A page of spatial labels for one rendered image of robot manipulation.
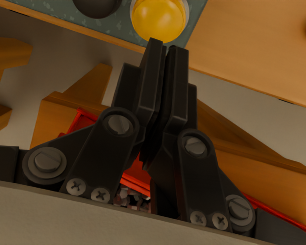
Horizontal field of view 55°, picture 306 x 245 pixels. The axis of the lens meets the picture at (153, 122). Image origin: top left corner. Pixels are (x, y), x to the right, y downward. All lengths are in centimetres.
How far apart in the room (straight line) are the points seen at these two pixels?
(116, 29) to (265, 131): 114
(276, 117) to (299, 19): 107
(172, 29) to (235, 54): 6
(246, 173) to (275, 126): 95
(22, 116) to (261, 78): 104
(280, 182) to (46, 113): 27
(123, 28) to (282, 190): 28
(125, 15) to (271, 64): 11
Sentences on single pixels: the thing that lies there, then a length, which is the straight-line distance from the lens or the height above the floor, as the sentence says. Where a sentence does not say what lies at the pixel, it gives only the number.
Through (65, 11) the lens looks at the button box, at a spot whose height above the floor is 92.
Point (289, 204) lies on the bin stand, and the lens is 40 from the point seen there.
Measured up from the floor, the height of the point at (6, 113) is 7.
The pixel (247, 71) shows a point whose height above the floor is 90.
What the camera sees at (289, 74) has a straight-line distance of 23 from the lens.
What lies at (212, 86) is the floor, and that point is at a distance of 116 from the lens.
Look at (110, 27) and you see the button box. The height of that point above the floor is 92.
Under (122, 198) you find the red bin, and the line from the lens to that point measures 25.
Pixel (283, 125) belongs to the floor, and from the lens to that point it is 131.
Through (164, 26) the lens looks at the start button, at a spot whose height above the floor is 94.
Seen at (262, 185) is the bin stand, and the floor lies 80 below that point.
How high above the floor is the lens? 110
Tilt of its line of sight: 74 degrees down
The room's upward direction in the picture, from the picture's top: 157 degrees clockwise
